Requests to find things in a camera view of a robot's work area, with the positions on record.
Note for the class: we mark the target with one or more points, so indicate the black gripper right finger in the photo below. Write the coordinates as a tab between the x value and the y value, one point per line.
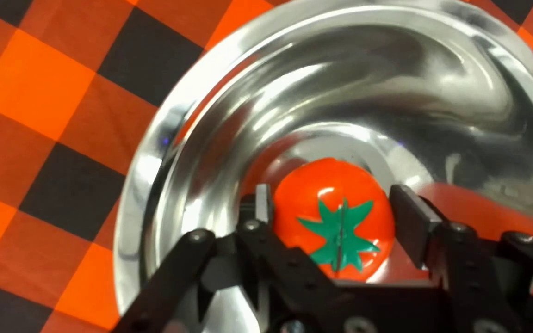
481	277

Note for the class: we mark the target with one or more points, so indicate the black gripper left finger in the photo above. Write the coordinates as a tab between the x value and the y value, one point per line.
266	264

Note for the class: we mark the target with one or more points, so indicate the red black checkered tablecloth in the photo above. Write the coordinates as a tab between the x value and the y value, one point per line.
44	153

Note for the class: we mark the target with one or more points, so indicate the red toy tomato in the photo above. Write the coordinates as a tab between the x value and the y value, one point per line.
333	196

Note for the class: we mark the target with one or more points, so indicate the silver metal bowl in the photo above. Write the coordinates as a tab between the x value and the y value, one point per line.
352	79

